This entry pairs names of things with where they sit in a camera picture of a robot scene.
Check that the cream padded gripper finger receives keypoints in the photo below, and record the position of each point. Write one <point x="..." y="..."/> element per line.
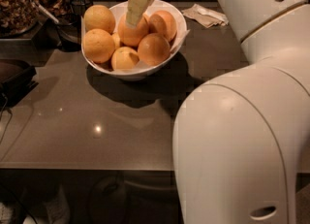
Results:
<point x="135" y="11"/>

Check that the orange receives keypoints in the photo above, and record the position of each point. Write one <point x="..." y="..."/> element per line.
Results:
<point x="132" y="36"/>
<point x="163" y="22"/>
<point x="124" y="58"/>
<point x="99" y="17"/>
<point x="98" y="45"/>
<point x="154" y="49"/>

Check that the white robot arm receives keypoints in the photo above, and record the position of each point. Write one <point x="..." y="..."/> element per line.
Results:
<point x="237" y="138"/>

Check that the white ceramic bowl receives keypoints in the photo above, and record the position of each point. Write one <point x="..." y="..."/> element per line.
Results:
<point x="142" y="70"/>

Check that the crumpled paper napkin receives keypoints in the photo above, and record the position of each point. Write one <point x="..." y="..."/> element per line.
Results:
<point x="204" y="16"/>

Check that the glass jar of nuts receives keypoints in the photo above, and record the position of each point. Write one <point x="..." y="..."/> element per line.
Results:
<point x="16" y="17"/>

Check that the dark tray at left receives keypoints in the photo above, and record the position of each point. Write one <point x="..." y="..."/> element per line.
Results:
<point x="16" y="80"/>

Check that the white sneaker on floor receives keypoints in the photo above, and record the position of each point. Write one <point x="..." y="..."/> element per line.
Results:
<point x="54" y="200"/>

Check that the black wire holder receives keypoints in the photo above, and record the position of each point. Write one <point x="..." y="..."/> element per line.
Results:
<point x="69" y="26"/>

